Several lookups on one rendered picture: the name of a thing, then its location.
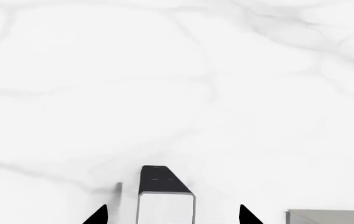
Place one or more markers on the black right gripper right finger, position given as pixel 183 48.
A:
pixel 247 217

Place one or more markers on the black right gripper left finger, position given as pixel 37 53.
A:
pixel 99 217

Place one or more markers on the black and white book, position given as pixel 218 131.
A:
pixel 164 200

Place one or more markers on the grey book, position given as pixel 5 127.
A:
pixel 332 217

